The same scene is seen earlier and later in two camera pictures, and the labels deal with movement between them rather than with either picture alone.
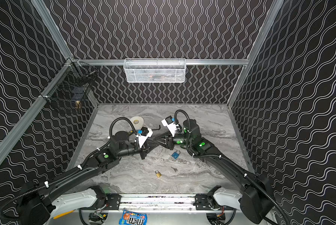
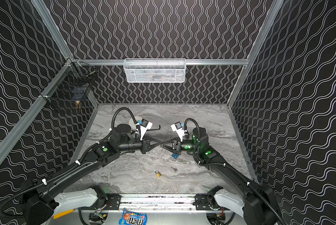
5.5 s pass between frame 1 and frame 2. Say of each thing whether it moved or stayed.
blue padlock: stayed
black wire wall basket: stayed
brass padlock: stayed
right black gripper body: moved
